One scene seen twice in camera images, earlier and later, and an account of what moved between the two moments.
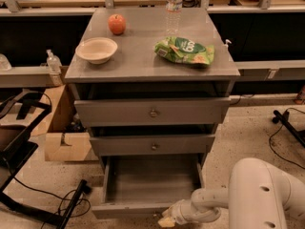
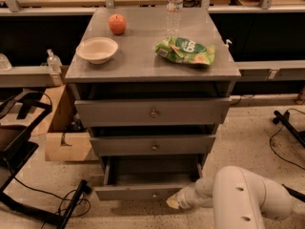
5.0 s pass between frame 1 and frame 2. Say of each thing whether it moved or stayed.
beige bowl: stayed
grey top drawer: stayed
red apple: stayed
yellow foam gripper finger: moved
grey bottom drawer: moved
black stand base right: stayed
